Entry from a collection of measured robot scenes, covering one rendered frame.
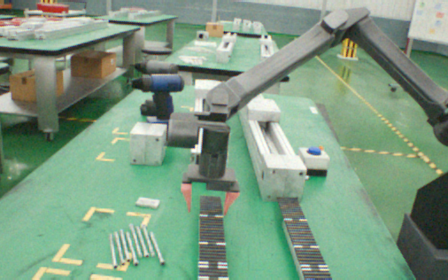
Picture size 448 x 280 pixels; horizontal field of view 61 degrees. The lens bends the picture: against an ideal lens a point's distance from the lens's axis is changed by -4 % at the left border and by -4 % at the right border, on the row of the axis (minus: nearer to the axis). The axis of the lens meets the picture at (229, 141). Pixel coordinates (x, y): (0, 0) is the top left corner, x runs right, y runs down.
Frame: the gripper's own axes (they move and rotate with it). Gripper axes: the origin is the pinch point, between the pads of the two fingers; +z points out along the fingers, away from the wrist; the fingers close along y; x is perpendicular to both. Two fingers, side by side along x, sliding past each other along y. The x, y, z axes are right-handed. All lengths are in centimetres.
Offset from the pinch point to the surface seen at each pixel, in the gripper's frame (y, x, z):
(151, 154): 15.8, -28.0, 0.0
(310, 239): -20.9, 10.5, -0.9
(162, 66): 19, -74, -17
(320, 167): -33.7, -27.9, -1.1
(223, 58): -13, -220, -1
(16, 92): 166, -271, 56
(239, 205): -8.3, -8.2, 2.8
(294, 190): -22.1, -10.9, -1.0
